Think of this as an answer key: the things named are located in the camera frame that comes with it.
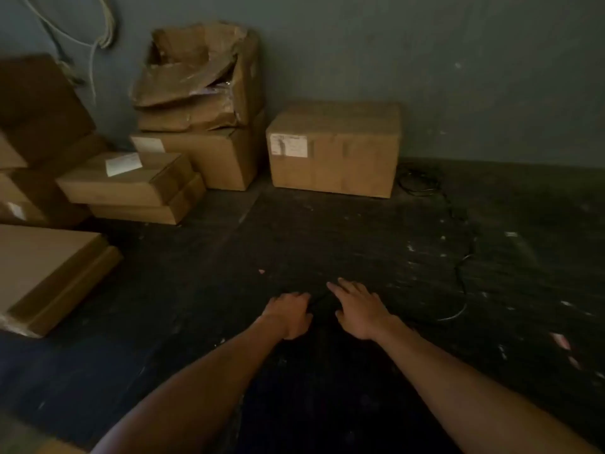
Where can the large cardboard box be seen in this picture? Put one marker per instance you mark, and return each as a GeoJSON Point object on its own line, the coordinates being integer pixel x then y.
{"type": "Point", "coordinates": [212, 158]}

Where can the wide flat cardboard box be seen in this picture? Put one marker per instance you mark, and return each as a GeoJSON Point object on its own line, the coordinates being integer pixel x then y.
{"type": "Point", "coordinates": [42, 274]}

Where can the white paper slip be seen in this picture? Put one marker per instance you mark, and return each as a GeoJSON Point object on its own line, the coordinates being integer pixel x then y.
{"type": "Point", "coordinates": [123, 164]}

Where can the person's left hand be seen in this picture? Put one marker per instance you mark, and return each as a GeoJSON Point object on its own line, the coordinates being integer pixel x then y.
{"type": "Point", "coordinates": [286, 314]}

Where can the torn open cardboard box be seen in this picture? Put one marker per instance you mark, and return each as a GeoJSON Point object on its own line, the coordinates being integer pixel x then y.
{"type": "Point", "coordinates": [198, 75]}

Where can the person's left forearm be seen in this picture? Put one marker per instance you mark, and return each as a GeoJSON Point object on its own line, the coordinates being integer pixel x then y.
{"type": "Point", "coordinates": [198, 392]}

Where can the person's right hand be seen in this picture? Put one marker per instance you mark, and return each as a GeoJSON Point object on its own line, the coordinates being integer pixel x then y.
{"type": "Point", "coordinates": [361, 309]}

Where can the person's right forearm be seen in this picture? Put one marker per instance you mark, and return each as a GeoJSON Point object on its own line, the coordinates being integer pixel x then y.
{"type": "Point", "coordinates": [463, 401]}

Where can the sealed cardboard box white label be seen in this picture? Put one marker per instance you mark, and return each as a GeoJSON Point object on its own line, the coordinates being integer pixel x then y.
{"type": "Point", "coordinates": [340, 160]}

